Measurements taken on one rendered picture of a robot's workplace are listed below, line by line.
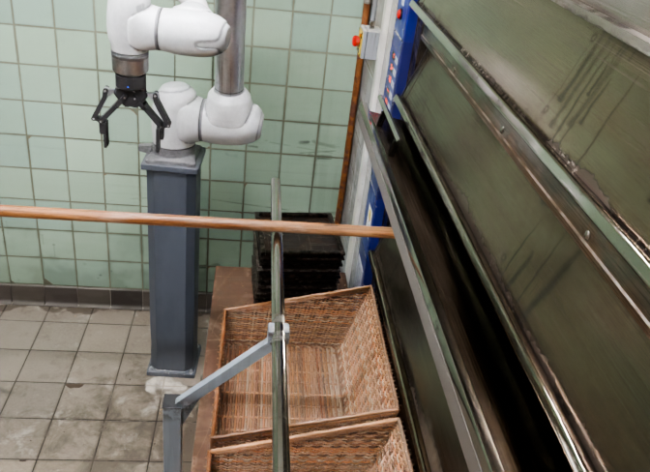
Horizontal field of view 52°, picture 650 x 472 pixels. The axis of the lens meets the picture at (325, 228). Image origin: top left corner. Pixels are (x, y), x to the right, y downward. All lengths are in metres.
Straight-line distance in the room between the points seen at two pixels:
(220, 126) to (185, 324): 0.89
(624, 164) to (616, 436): 0.31
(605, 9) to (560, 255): 0.34
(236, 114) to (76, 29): 0.82
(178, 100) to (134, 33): 0.74
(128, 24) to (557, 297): 1.16
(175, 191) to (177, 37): 0.96
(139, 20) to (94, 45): 1.21
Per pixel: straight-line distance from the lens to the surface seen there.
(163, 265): 2.71
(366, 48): 2.48
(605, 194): 0.87
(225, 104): 2.36
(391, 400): 1.81
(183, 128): 2.43
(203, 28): 1.68
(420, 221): 1.39
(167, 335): 2.91
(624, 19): 0.96
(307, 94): 2.88
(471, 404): 0.93
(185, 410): 1.59
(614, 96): 0.94
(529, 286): 1.07
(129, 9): 1.70
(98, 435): 2.84
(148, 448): 2.77
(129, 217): 1.75
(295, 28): 2.80
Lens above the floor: 2.06
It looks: 30 degrees down
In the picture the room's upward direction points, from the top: 7 degrees clockwise
